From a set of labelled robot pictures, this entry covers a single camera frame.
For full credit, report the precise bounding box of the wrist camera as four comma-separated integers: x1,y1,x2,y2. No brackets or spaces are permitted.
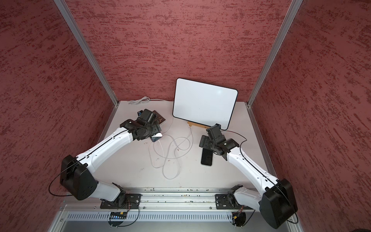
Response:
136,109,157,125
206,124,225,143

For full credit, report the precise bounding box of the aluminium corner post right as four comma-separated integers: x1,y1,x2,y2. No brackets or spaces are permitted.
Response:
247,0,303,107

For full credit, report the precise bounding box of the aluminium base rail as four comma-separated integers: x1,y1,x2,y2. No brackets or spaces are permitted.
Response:
61,188,253,212

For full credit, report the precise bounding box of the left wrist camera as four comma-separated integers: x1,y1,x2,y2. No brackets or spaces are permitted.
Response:
136,109,157,125

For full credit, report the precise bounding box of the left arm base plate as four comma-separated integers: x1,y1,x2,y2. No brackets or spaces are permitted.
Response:
100,193,142,210

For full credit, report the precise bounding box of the black smartphone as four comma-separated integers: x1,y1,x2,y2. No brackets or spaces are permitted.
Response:
201,148,213,166
150,132,163,143

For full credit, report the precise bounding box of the aluminium corner post left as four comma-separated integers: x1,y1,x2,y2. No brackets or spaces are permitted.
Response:
53,0,120,107

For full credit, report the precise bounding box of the perforated cable tray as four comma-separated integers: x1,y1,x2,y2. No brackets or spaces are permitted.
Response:
65,211,232,222

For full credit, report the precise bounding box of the white board black frame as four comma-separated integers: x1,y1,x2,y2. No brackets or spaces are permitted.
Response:
173,78,238,130

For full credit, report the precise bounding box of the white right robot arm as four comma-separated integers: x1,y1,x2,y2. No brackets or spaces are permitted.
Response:
199,135,298,229

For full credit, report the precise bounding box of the aluminium corner post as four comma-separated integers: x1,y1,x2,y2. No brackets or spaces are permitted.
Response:
53,0,120,107
247,0,303,107

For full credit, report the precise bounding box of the white power strip cord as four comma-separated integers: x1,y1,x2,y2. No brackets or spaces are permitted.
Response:
127,96,172,105

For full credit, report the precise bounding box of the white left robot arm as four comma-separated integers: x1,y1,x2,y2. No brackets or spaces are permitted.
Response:
60,113,162,206

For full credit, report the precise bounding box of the wooden board stand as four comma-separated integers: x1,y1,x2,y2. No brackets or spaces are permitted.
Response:
187,121,209,129

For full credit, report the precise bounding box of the dark paperback book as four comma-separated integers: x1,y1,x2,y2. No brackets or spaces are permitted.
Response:
153,110,166,125

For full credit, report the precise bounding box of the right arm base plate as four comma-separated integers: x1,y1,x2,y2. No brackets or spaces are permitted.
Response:
214,193,258,210

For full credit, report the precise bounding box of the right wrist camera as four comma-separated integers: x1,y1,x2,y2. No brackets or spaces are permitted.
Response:
206,124,225,143

